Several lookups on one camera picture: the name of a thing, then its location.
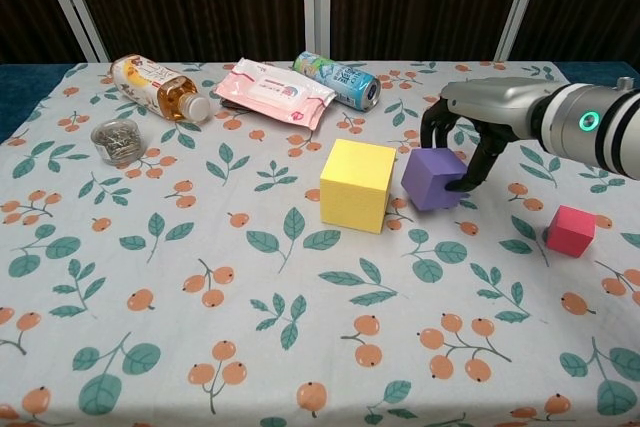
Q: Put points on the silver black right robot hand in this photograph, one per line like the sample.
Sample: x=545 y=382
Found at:
x=495 y=102

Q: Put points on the medium purple foam cube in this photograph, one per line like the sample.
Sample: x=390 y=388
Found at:
x=430 y=182

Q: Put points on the small pink foam cube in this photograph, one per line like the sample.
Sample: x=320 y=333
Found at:
x=570 y=232

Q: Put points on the large yellow foam cube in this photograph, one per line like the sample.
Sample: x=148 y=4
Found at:
x=355 y=187

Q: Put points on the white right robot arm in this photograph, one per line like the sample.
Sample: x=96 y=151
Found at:
x=600 y=122

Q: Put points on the blue green drink can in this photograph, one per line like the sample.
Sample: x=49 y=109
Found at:
x=340 y=79

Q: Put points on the pink wet wipes pack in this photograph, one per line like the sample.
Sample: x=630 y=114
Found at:
x=270 y=89

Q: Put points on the floral print tablecloth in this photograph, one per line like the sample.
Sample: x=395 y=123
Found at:
x=200 y=247

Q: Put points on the amber tea plastic bottle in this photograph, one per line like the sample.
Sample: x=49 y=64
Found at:
x=150 y=84

